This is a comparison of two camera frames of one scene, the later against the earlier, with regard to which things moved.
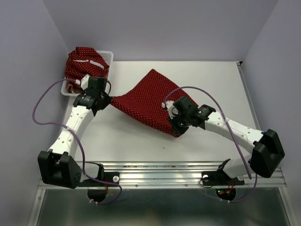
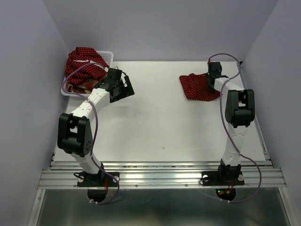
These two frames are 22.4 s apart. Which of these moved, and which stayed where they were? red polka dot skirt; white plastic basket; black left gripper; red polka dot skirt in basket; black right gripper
Moved: black left gripper; black right gripper; red polka dot skirt
Stayed: white plastic basket; red polka dot skirt in basket
